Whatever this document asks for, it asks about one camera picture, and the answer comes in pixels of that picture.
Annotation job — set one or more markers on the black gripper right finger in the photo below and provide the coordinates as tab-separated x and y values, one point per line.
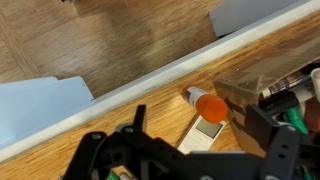
260	126

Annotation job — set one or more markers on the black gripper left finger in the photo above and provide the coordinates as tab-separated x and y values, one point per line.
140	116

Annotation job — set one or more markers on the orange capped glue stick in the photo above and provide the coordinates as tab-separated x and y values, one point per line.
210	106

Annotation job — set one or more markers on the brown cardboard box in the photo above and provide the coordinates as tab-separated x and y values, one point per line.
266	66

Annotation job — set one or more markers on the black case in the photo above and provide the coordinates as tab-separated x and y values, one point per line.
278	103

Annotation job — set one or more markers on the green marker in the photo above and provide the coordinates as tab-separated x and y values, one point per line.
296	120

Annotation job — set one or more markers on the patterned brown pen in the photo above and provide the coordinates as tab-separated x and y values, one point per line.
286	83

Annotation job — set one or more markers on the white marker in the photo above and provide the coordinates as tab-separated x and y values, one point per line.
316	83

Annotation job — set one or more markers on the white desk side panel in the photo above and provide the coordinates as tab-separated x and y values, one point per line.
36	106

